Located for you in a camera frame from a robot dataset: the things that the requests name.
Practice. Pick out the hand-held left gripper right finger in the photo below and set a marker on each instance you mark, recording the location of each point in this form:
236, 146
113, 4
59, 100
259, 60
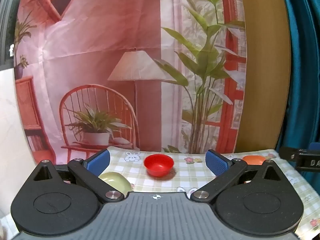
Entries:
216, 163

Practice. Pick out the checkered printed tablecloth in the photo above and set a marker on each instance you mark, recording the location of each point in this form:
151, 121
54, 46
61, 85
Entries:
195, 171

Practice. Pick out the yellow wooden panel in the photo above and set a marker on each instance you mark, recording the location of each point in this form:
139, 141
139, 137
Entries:
265, 80

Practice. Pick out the dark window frame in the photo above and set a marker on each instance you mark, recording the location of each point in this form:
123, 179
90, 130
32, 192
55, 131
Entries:
6, 30

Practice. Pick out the pale green bowl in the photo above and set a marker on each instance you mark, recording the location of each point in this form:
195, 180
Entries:
115, 182

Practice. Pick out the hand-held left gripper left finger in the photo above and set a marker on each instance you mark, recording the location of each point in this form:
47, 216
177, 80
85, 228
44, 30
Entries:
98, 162

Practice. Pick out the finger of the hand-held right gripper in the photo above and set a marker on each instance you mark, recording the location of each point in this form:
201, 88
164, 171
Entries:
300, 158

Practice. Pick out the printed room backdrop cloth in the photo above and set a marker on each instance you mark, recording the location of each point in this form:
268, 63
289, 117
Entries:
100, 42

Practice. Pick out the red plastic bowl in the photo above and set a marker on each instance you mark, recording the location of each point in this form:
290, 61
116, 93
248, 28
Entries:
159, 164

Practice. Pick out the orange plastic bowl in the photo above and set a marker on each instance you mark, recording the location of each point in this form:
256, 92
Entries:
253, 160

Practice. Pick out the blue curtain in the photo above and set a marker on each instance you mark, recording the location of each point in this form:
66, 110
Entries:
305, 55

